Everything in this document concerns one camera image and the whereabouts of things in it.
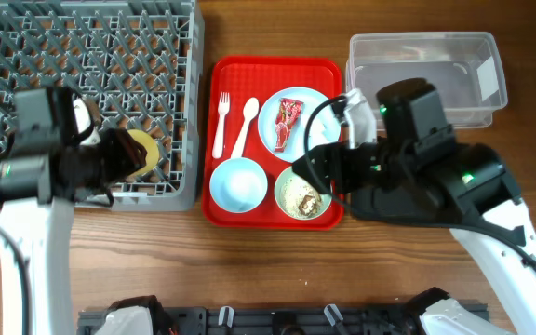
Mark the cream plastic spoon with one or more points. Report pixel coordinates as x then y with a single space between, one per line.
250 111

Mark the red plastic tray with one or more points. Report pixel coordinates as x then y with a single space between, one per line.
311 80

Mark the light blue bowl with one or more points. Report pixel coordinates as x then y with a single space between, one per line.
238 185

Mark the food scraps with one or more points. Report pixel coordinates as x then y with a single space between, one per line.
299 199

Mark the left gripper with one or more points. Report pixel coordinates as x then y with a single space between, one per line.
125 149

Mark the grey dishwasher rack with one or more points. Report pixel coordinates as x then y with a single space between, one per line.
140 61

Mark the black waste tray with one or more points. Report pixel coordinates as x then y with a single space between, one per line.
397 206

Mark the white tissue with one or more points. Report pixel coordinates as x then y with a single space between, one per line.
324 130

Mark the green bowl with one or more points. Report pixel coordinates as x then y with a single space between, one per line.
285 175

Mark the light blue plate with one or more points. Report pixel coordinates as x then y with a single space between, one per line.
310 111

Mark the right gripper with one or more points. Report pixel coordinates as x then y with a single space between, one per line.
337 155

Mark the yellow plastic cup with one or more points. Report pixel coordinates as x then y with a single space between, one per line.
152 152

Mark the red snack wrapper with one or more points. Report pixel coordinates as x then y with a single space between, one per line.
288 113

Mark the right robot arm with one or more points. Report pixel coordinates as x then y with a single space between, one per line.
419 175

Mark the clear plastic bin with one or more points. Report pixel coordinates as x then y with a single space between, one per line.
465 68

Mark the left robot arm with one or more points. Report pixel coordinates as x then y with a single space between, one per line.
54 159

